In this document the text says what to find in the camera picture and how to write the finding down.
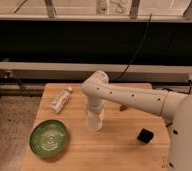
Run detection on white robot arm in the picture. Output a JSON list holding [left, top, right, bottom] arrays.
[[81, 71, 192, 171]]

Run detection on green ribbed plate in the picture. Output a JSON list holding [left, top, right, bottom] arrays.
[[29, 120, 69, 158]]

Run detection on white plastic bottle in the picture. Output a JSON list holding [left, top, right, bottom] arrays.
[[50, 87, 73, 114]]

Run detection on black eraser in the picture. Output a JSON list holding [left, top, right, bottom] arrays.
[[137, 129, 154, 144]]

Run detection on brown dried chili pepper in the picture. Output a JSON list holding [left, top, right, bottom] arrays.
[[119, 105, 126, 111]]

